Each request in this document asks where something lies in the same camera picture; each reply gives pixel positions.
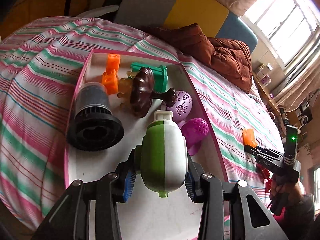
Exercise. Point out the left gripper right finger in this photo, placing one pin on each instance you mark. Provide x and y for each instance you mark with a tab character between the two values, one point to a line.
249	217

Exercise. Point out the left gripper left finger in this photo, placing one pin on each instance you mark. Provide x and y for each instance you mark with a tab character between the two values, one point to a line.
69	217

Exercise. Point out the orange finned plastic piece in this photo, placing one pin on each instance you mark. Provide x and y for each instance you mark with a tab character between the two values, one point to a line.
248	137

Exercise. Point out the magenta perforated dome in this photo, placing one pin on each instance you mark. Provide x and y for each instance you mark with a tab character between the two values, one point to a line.
194	131

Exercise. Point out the green white rounded box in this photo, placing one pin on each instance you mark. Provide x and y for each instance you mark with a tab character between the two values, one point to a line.
164	156

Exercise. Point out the lilac patterned oval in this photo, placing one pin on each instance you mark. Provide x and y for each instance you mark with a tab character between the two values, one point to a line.
182	106

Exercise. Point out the dark brown mushroom spool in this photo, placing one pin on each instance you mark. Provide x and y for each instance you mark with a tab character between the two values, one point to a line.
138	92

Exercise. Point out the green flanged cylinder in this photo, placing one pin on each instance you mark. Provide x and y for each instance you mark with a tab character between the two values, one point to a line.
159	73

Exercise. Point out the person's right hand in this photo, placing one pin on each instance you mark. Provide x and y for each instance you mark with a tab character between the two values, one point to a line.
294	191

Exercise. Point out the red metallic cylinder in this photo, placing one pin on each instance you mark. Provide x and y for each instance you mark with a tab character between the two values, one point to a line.
264	172

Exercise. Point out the purple small box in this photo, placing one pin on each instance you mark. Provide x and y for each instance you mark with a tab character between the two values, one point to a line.
265	80

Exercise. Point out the beige window curtain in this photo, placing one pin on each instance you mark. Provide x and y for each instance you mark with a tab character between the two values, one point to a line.
301	76

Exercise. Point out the wooden side desk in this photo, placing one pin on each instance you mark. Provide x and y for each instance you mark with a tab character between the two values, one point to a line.
265	93

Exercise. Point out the black cylindrical funnel piece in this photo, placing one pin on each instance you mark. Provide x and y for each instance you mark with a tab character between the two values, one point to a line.
93	127

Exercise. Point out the white cardboard box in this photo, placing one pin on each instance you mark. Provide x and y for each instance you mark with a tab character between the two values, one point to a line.
263	70

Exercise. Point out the rust brown quilted blanket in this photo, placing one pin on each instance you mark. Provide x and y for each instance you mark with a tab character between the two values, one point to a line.
230	58

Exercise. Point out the pink white foam tray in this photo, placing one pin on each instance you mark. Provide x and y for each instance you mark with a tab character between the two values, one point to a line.
146	215

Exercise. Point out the orange perforated block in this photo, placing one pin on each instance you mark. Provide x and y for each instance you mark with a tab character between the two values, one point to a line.
110	76

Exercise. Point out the striped pink green bedspread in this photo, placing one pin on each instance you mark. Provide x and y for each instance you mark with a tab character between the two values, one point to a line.
40	65

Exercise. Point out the grey yellow blue headboard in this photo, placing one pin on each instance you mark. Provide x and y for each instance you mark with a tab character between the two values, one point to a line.
214	19

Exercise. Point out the red plastic bracket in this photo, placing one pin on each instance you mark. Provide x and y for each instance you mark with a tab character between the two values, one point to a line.
268	185

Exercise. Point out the window with frame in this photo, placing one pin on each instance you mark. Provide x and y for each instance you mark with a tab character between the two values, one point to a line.
286	26

